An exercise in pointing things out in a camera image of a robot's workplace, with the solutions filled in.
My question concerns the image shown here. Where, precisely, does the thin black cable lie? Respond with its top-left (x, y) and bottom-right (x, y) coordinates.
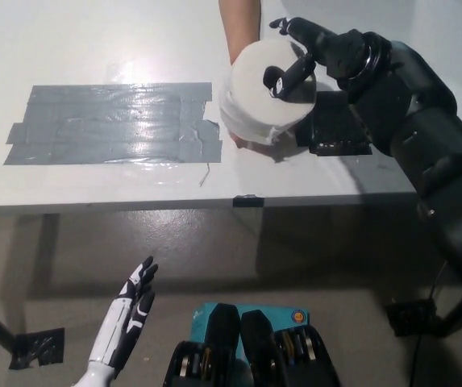
top-left (406, 260), bottom-right (446, 387)

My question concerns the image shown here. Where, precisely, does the white toilet paper roll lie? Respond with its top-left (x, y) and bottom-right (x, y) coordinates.
top-left (218, 39), bottom-right (318, 147)

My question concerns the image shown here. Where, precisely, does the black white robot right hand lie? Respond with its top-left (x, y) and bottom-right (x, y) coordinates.
top-left (263, 16), bottom-right (368, 101)

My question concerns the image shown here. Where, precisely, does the grey duct tape patch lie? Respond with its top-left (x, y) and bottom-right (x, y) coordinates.
top-left (2, 82), bottom-right (223, 166)

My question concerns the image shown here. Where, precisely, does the person's bare hand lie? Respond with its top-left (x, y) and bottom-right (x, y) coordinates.
top-left (230, 131), bottom-right (281, 160)

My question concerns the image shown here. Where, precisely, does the small black tape piece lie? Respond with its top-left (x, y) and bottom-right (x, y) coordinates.
top-left (232, 193), bottom-right (264, 210)

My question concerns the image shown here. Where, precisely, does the black teal robot body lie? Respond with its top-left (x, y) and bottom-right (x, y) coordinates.
top-left (161, 302), bottom-right (340, 387)

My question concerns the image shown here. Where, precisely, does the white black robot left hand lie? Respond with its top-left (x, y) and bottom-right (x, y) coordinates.
top-left (69, 256), bottom-right (160, 387)

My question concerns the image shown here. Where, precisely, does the black floor tape patch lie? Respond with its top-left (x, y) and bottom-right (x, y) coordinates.
top-left (385, 300), bottom-right (441, 338)
top-left (9, 327), bottom-right (66, 371)

